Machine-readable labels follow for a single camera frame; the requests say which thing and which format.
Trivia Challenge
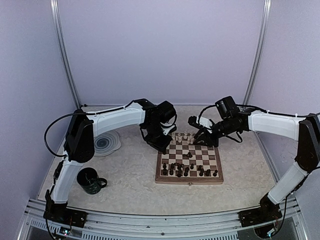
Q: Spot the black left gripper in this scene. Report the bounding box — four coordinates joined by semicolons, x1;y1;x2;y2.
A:
145;122;173;153

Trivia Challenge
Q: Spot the dark green mug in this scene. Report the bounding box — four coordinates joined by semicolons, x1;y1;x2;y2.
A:
76;167;108;195

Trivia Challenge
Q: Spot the aluminium corner post right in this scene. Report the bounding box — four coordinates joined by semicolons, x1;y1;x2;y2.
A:
242;0;272;105

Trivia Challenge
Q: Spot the aluminium frame rail front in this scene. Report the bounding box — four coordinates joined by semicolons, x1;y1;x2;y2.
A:
15;197;311;240

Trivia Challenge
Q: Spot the dark queen piece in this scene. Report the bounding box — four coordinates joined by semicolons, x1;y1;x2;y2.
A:
176;168;183;178

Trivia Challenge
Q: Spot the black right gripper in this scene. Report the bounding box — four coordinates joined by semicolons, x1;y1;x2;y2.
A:
193;116;239;147

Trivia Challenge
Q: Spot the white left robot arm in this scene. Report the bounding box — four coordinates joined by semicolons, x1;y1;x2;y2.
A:
45;98;177;223

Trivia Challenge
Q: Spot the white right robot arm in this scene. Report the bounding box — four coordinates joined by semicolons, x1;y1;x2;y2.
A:
188;96;320;226

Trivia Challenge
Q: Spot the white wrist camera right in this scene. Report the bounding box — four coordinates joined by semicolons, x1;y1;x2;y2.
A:
188;116;214;129

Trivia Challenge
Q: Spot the white blue swirl plate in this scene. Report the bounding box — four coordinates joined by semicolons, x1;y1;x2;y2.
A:
94;130;121;157

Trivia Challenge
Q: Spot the wooden folding chess board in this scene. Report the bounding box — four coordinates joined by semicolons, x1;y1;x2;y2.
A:
155;132;224;185

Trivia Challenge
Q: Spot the aluminium corner post left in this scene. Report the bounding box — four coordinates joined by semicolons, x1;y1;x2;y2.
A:
50;0;81;109

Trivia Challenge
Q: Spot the aluminium corner post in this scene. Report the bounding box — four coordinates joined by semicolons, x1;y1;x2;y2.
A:
50;0;81;109
242;0;272;105

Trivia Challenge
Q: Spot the dark rook piece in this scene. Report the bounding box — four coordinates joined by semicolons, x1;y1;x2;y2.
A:
205;169;211;177
162;168;168;176

